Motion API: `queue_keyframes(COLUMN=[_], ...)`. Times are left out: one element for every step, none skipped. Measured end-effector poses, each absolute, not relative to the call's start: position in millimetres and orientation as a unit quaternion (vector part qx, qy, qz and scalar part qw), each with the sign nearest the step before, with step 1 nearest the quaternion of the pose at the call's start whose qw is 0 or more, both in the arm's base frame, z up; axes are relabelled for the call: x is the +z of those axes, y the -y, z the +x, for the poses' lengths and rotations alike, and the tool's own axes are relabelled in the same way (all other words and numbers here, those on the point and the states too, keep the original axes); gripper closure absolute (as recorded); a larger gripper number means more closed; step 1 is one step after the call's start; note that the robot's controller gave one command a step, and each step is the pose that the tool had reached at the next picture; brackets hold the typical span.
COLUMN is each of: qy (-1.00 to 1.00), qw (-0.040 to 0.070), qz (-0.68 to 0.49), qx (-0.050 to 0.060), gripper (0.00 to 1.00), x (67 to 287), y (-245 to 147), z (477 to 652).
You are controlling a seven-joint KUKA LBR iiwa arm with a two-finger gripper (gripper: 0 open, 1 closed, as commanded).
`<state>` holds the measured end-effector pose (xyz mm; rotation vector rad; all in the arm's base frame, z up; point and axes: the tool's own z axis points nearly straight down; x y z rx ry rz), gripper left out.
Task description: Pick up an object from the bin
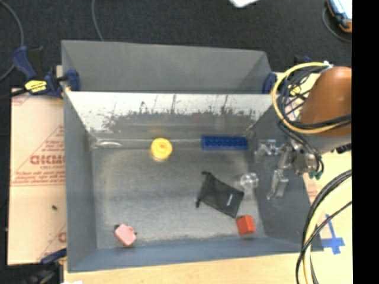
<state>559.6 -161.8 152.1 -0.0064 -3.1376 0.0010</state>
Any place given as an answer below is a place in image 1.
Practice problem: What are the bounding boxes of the blue long toy brick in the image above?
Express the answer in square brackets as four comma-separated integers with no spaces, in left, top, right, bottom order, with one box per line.
[201,135,249,151]

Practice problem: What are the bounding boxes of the clear glass stopper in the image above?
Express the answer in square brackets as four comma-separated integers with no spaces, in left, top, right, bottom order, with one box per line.
[237,172,260,191]

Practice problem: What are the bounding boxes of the brown cardboard board red print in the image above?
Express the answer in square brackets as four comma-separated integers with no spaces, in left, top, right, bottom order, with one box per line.
[6,86,68,266]

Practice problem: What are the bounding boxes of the yellow plastic ring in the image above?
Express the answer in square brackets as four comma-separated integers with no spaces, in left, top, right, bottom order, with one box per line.
[150,137,174,161]

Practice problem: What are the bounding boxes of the red-orange cube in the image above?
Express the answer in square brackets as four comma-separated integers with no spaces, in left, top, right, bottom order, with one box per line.
[235,215,256,236]

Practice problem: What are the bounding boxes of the black mesh pouch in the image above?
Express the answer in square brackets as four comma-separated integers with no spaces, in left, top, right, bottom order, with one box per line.
[195,170,245,219]

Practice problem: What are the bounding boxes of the pink toy block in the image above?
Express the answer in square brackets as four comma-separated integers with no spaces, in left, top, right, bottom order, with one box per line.
[114,223,139,247]

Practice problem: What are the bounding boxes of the grey metal bin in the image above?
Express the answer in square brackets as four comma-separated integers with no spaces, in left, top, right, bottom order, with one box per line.
[60,39,324,273]

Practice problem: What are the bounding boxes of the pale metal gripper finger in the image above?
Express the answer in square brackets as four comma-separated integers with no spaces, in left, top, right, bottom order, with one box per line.
[266,169,290,201]
[253,138,287,163]

